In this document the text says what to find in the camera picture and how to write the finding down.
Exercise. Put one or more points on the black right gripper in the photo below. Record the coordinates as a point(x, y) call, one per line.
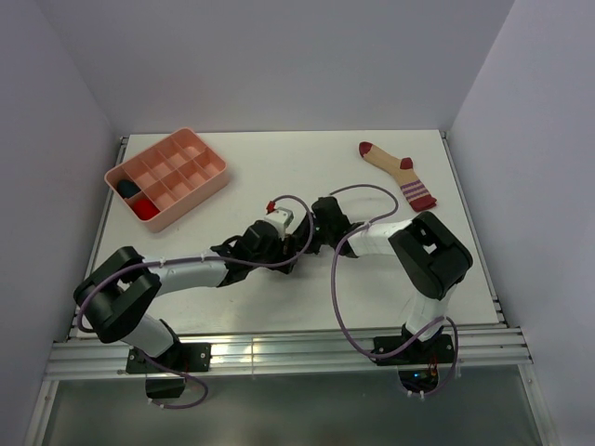
point(316, 248)

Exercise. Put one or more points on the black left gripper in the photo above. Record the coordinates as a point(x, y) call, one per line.
point(289, 252)

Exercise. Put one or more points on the tan maroon striped sock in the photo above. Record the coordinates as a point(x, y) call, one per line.
point(402, 171)

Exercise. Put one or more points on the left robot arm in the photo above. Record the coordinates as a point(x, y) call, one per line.
point(116, 297)

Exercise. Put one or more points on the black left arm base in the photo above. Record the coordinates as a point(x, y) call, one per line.
point(167, 377)

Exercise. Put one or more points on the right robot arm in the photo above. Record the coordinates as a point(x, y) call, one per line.
point(433, 258)

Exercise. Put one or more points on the pink compartment organizer tray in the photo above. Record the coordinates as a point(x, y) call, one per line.
point(177, 173)

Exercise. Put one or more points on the red rolled sock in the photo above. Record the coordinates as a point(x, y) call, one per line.
point(144, 209)

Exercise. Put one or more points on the dark teal rolled sock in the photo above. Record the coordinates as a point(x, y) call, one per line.
point(127, 189)

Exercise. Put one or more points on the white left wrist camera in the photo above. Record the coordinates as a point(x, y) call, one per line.
point(280, 218)

